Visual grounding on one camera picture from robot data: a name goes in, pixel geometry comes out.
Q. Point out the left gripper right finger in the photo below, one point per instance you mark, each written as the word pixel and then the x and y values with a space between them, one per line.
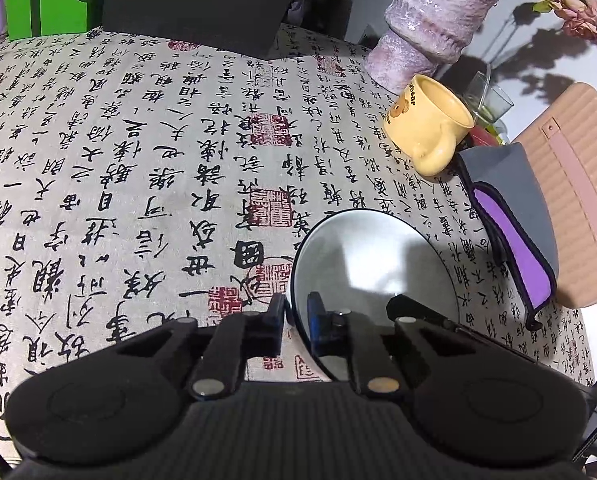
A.
pixel 354 338

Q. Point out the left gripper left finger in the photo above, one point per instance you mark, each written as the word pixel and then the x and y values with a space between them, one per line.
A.
pixel 227 347

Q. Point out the white bowl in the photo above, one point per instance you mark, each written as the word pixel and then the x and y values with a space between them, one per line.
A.
pixel 369 262

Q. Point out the grey purple pouch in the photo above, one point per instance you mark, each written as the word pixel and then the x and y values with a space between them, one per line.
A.
pixel 505 193

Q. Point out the yellow mug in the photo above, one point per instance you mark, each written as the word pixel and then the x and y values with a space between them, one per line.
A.
pixel 427 123

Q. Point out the red small box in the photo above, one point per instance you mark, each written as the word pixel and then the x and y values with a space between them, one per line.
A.
pixel 480 136

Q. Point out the pink small suitcase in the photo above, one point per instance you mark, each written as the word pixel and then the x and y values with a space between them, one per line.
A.
pixel 561 146

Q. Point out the glass cup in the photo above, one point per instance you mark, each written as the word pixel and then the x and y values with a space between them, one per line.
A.
pixel 486 100

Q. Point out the purple ceramic vase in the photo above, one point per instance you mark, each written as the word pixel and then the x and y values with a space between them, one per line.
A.
pixel 421 36

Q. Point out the black paper bag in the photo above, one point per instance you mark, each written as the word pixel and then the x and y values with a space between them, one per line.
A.
pixel 242 26

